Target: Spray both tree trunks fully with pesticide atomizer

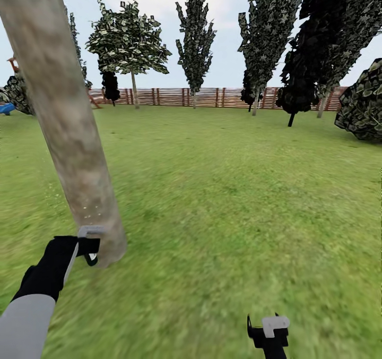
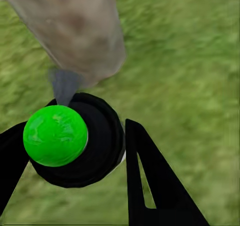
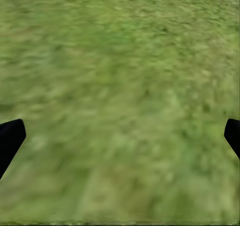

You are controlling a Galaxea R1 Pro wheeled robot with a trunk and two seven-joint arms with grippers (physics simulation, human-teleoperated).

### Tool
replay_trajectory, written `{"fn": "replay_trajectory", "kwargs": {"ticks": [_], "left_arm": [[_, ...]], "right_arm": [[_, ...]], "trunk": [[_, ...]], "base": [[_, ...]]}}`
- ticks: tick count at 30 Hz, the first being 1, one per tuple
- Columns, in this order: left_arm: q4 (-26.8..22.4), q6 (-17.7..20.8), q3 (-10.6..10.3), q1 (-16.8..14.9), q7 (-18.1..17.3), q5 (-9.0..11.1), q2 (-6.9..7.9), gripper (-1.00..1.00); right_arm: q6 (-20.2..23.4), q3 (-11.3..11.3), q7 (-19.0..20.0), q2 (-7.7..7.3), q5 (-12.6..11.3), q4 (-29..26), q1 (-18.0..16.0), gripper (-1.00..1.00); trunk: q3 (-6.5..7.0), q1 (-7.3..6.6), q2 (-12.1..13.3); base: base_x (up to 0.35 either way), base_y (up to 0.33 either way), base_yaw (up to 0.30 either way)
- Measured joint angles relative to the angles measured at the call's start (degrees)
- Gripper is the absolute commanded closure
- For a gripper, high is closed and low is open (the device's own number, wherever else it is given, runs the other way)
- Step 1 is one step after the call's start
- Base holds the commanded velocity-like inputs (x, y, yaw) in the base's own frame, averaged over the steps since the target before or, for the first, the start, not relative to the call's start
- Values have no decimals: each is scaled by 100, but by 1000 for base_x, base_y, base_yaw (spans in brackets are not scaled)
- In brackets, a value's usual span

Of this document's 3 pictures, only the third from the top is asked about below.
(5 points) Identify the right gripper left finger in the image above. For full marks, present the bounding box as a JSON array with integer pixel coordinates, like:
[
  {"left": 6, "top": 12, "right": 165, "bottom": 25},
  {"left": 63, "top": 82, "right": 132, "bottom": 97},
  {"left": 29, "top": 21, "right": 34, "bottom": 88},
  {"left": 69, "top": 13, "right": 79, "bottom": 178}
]
[{"left": 0, "top": 119, "right": 26, "bottom": 179}]

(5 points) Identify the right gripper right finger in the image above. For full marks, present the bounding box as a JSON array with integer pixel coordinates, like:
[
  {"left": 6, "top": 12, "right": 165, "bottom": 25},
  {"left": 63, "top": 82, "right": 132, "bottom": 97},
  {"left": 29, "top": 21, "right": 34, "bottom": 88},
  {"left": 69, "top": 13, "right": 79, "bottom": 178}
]
[{"left": 224, "top": 119, "right": 240, "bottom": 159}]

